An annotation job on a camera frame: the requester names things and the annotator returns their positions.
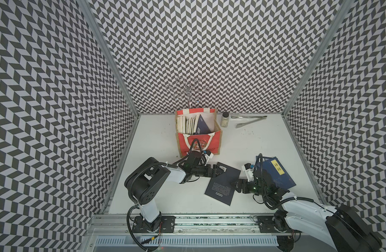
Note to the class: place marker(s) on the small glass jar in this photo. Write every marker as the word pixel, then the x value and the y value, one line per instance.
pixel 225 119

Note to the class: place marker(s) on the purple blue barcode book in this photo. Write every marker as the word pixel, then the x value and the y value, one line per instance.
pixel 204 124

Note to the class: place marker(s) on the metal tongs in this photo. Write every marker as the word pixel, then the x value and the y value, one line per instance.
pixel 247 119

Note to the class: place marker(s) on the red burlap canvas bag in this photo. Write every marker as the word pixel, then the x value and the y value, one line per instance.
pixel 210 142

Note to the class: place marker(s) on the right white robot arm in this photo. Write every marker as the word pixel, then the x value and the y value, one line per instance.
pixel 340 227

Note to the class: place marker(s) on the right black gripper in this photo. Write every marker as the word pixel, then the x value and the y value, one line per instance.
pixel 240 183

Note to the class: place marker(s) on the yellow book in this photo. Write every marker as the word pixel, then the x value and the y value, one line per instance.
pixel 181 124

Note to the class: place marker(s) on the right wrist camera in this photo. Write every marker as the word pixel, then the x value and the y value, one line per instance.
pixel 248 170

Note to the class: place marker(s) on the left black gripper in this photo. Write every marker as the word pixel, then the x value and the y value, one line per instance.
pixel 213 173

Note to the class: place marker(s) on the dark blue bottom book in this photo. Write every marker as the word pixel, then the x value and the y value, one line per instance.
pixel 220 188

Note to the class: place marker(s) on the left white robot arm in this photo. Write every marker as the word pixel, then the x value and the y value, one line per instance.
pixel 146 181

